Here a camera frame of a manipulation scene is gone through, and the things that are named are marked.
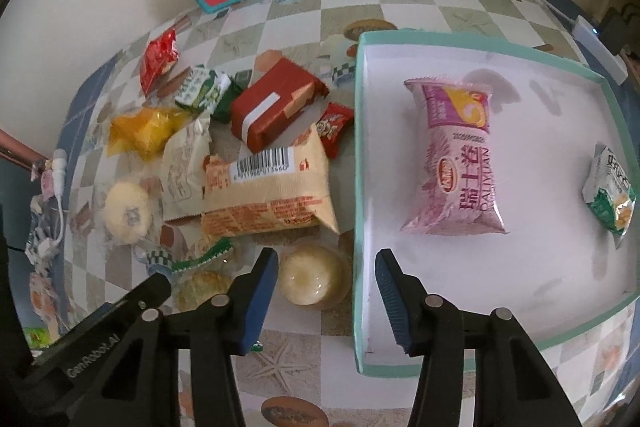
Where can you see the pink roll cake packet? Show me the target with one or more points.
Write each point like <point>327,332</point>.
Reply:
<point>455,157</point>

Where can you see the white box with teal rim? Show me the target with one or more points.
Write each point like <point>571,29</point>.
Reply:
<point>550,232</point>

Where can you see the red crinkled snack packet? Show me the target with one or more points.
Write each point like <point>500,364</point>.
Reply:
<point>159,57</point>

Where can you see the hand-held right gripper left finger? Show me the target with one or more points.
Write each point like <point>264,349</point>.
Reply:
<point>260,302</point>

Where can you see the cream barcode snack packet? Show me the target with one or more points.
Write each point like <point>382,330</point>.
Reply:
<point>270,197</point>

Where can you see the black plug adapter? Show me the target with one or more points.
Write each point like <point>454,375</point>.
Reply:
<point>616,27</point>

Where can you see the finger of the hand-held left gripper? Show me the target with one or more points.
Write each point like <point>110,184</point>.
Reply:
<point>150,292</point>

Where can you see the checkered printed tablecloth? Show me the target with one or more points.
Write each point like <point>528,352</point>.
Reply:
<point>300,22</point>

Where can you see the red-brown snack packet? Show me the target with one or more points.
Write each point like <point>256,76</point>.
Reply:
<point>277,107</point>

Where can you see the small red candy packet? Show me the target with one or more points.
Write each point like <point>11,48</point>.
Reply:
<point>334,129</point>

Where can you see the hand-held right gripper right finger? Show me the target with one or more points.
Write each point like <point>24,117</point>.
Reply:
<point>395,302</point>

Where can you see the white and green snack packet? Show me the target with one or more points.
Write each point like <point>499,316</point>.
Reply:
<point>200,89</point>

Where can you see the beige pastry packet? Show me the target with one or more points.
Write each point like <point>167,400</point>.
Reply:
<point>182,172</point>

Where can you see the white power strip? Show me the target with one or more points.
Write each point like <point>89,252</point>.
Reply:
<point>600,49</point>

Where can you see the round yellow pastry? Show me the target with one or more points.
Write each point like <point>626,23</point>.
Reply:
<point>315,277</point>

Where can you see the yellow snack packet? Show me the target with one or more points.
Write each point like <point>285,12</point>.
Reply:
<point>142,132</point>

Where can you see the crumpled printed wrapper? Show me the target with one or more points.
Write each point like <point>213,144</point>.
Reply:
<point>42,222</point>

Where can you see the green and white chip packet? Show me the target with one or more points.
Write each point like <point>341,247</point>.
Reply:
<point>610,192</point>

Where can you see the green-edged clear pastry packet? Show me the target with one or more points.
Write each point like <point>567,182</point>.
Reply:
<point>205,282</point>

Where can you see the brown wooden rail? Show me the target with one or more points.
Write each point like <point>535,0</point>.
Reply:
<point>15,152</point>

